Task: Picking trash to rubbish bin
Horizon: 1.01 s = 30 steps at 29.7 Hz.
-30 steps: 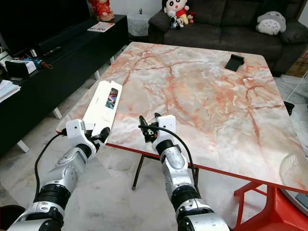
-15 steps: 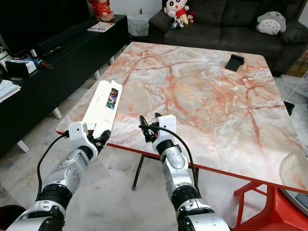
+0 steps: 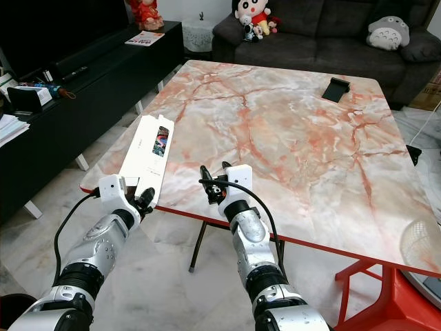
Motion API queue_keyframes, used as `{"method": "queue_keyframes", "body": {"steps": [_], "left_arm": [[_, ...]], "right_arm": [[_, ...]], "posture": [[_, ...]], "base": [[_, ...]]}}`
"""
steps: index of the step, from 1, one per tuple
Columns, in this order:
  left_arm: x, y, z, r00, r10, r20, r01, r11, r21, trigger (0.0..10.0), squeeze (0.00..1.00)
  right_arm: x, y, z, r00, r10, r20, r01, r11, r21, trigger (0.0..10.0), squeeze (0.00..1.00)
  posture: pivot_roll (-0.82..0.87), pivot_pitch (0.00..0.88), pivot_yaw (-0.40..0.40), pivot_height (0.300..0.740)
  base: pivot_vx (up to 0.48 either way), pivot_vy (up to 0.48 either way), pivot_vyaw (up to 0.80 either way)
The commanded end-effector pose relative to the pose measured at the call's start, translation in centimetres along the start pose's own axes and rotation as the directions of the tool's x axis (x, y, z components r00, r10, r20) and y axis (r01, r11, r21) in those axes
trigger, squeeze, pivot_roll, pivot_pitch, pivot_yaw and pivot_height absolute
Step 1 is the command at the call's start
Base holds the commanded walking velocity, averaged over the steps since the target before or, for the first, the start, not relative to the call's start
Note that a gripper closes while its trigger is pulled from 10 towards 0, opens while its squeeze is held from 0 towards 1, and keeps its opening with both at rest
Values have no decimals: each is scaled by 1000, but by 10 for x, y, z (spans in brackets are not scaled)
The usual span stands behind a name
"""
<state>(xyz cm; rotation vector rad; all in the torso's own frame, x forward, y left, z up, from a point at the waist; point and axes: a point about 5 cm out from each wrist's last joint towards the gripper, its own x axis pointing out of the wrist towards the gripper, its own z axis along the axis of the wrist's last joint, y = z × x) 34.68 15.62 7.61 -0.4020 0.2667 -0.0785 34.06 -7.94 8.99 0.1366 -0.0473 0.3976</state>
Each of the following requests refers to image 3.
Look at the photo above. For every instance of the long white printed carton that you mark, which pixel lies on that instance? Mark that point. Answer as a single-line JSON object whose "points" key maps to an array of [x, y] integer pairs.
{"points": [[145, 152]]}

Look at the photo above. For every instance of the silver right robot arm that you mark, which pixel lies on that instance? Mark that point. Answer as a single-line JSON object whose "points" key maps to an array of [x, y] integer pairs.
{"points": [[256, 238]]}

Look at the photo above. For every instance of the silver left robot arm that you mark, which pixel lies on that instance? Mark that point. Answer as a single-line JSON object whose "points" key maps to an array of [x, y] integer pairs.
{"points": [[93, 248]]}

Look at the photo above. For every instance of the round black bin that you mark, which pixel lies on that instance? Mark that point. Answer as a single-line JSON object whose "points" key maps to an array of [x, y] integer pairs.
{"points": [[17, 314]]}

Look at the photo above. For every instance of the thin dark table leg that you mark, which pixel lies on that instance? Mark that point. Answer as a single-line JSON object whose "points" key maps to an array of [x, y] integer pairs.
{"points": [[199, 248]]}

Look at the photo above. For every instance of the long black tv cabinet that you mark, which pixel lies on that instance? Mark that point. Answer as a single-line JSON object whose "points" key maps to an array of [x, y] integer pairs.
{"points": [[96, 96]]}

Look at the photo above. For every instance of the folded dark umbrella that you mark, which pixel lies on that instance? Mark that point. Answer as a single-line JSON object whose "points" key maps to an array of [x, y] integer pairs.
{"points": [[56, 90]]}

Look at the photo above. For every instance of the white and black small box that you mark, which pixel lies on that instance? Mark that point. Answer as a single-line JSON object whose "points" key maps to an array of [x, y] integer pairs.
{"points": [[33, 97]]}

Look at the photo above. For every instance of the stack of white papers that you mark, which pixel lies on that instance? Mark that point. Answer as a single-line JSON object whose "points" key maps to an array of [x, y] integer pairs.
{"points": [[12, 128]]}

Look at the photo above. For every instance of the white lace covered stool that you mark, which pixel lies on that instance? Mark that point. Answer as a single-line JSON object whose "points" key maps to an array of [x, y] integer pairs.
{"points": [[198, 37]]}

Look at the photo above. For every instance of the small black stand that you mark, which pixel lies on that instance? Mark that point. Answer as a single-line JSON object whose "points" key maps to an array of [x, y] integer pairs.
{"points": [[336, 89]]}

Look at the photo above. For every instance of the red and white magazine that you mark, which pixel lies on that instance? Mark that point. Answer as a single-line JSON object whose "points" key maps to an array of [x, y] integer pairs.
{"points": [[145, 38]]}

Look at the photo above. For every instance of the cartoon boy plush doll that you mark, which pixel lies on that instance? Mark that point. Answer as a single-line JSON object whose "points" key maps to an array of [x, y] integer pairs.
{"points": [[251, 15]]}

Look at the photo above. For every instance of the dark grey fabric sofa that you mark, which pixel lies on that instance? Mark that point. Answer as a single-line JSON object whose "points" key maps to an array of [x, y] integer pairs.
{"points": [[317, 38]]}

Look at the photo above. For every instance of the red costume doll figure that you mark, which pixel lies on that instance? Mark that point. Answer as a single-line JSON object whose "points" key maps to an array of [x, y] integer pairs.
{"points": [[146, 12]]}

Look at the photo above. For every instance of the black television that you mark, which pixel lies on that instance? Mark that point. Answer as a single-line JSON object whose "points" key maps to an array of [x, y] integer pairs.
{"points": [[55, 27]]}

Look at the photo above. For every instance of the small black floor device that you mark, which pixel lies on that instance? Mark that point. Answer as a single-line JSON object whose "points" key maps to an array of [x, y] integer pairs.
{"points": [[413, 155]]}

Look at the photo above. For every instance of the grey totoro plush cushion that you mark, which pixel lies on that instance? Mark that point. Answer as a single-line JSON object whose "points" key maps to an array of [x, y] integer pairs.
{"points": [[388, 33]]}

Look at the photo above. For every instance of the white floor fan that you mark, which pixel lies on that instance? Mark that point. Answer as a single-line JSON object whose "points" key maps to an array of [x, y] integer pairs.
{"points": [[424, 248]]}

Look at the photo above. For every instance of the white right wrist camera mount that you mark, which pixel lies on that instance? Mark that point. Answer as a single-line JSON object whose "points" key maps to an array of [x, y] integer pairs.
{"points": [[239, 176]]}

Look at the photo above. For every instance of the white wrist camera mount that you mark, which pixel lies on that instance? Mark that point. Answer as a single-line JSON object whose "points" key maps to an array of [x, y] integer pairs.
{"points": [[239, 176], [112, 189]]}

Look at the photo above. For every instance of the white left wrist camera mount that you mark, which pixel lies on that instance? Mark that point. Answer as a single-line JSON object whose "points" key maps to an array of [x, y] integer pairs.
{"points": [[112, 189]]}

